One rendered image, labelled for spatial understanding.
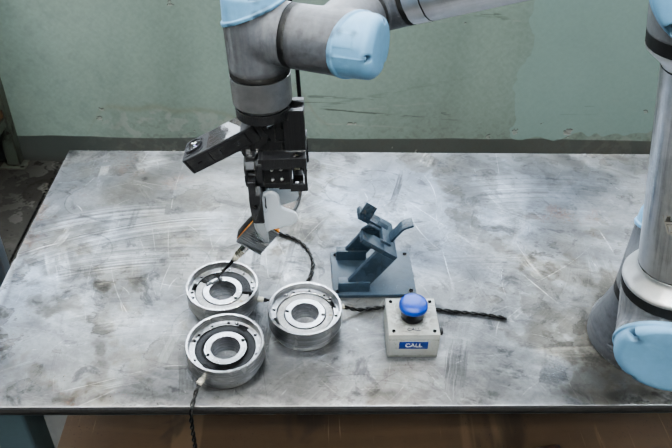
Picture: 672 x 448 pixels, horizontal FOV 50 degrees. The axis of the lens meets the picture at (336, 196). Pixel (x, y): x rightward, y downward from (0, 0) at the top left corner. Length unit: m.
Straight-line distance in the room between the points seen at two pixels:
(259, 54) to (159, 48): 1.80
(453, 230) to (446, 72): 1.46
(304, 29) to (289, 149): 0.19
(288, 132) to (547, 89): 1.94
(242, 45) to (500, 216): 0.63
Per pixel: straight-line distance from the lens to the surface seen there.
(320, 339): 1.01
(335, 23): 0.80
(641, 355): 0.88
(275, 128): 0.92
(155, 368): 1.04
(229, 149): 0.94
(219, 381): 0.98
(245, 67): 0.86
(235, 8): 0.83
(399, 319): 1.02
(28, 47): 2.76
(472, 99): 2.72
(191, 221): 1.26
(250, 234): 1.02
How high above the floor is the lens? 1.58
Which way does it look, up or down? 37 degrees down
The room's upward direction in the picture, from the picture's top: 2 degrees clockwise
